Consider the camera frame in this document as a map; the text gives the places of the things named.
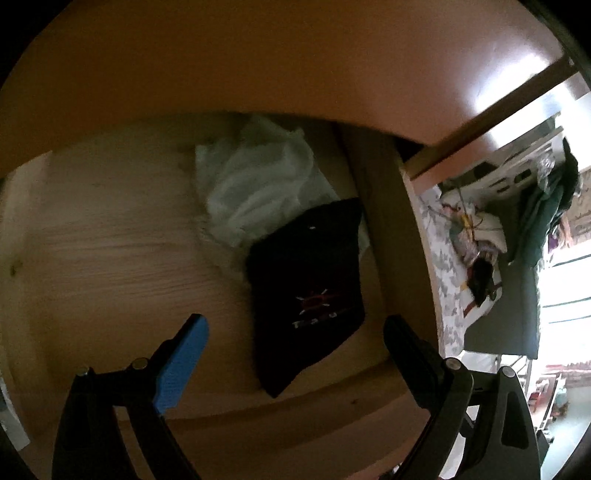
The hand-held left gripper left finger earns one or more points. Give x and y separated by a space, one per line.
180 364

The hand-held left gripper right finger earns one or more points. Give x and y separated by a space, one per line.
413 369

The deep wooden drawer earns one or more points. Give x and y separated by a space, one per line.
115 258

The black printed garment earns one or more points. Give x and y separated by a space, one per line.
304 286

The white ruffled garment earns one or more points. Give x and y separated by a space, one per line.
258 184

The grey floral bedsheet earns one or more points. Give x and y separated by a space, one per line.
443 286

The grey green sofa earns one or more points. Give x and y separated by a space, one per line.
503 318

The colourful packet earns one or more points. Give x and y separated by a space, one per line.
464 237

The dark green jacket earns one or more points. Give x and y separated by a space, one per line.
542 217

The white laundry basket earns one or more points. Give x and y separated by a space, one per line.
508 177

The shallow wooden drawer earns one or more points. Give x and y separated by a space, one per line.
231 69

